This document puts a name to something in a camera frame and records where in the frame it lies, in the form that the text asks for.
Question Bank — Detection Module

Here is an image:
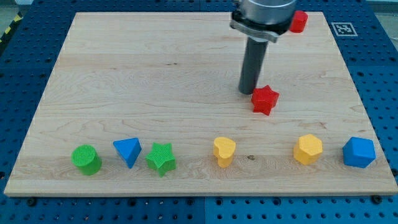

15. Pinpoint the red cylinder block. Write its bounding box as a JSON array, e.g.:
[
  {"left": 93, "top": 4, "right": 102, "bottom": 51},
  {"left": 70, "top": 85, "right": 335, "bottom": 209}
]
[{"left": 289, "top": 11, "right": 308, "bottom": 33}]

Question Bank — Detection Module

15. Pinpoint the yellow hexagon block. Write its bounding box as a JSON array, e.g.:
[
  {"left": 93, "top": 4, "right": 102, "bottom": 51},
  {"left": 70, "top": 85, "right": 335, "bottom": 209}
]
[{"left": 293, "top": 134, "right": 323, "bottom": 165}]

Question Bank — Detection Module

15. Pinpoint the blue triangle block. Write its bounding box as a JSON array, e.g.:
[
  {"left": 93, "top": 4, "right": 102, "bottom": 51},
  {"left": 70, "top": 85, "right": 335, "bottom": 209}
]
[{"left": 113, "top": 138, "right": 142, "bottom": 169}]

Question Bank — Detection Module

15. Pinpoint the green star block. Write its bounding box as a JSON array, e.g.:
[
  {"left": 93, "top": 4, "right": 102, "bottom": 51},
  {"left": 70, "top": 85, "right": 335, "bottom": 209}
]
[{"left": 145, "top": 142, "right": 177, "bottom": 177}]

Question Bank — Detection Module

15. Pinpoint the blue hexagon block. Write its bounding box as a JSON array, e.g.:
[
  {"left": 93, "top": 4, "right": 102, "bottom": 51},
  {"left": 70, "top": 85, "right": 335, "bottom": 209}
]
[{"left": 343, "top": 137, "right": 376, "bottom": 168}]

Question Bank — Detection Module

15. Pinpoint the red star block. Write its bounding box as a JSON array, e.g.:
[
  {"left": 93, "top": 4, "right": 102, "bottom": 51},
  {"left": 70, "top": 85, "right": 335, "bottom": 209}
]
[{"left": 251, "top": 85, "right": 279, "bottom": 116}]

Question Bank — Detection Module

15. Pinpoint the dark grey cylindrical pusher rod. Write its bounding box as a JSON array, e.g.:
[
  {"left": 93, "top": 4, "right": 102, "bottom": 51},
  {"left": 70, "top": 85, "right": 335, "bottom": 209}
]
[{"left": 238, "top": 37, "right": 268, "bottom": 95}]

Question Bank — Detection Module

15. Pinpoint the green cylinder block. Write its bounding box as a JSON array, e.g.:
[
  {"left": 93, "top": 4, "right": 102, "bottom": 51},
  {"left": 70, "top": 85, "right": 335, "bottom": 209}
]
[{"left": 71, "top": 144, "right": 102, "bottom": 175}]

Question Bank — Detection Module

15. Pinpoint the light wooden board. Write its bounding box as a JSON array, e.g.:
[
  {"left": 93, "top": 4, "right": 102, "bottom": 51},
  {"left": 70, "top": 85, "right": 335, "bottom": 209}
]
[{"left": 4, "top": 12, "right": 397, "bottom": 197}]

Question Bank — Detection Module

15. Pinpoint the white fiducial marker tag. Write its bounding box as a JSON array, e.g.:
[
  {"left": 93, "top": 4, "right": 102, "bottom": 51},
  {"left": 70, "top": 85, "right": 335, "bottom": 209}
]
[{"left": 331, "top": 22, "right": 358, "bottom": 37}]

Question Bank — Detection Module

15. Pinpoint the yellow heart block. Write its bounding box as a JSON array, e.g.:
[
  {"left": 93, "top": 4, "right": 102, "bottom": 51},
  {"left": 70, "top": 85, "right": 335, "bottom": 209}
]
[{"left": 213, "top": 137, "right": 236, "bottom": 168}]

